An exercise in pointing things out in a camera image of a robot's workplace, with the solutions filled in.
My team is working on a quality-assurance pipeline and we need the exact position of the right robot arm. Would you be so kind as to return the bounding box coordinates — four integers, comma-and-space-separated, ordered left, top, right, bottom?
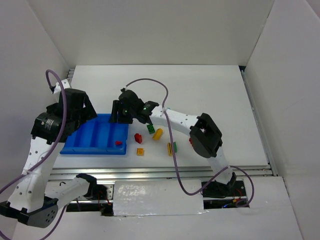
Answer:
109, 89, 236, 196

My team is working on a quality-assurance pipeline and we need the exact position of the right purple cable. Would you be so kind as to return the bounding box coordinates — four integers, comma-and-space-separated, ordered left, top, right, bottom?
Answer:
123, 78, 256, 208

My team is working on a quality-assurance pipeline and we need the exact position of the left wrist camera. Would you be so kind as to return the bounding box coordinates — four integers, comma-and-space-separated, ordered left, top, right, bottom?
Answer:
52, 79, 72, 95

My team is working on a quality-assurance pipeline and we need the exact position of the green two-stud lego brick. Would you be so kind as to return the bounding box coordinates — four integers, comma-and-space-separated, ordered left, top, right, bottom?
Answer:
146, 124, 156, 134

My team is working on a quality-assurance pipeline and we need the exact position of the blue compartment tray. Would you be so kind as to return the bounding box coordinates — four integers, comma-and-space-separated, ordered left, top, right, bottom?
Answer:
60, 113, 129, 155

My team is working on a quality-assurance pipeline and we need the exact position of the yellow black striped lego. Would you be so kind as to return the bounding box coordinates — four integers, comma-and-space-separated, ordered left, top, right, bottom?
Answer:
167, 142, 174, 156

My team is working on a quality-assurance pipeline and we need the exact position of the small orange lego plate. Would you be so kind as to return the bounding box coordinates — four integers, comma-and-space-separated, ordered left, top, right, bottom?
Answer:
136, 148, 145, 156

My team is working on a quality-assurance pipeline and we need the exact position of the aluminium rail frame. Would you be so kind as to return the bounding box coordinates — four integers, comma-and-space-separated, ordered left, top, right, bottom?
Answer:
48, 166, 273, 181

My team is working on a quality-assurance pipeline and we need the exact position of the white foil cover plate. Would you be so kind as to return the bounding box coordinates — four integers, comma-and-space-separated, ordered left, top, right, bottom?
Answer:
113, 180, 205, 217

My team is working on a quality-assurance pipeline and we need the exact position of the yellow long lego brick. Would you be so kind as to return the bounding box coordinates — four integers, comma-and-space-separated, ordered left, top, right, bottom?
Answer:
152, 128, 163, 141

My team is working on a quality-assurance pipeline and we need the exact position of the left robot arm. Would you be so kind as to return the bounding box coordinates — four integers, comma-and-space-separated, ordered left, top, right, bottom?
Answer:
0, 88, 97, 228

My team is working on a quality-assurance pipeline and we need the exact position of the red square lego brick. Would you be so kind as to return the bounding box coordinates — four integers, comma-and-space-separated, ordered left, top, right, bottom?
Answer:
134, 133, 143, 144

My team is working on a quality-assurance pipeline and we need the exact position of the green curved lego piece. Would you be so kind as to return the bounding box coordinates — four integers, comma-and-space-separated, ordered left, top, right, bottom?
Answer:
173, 142, 178, 153

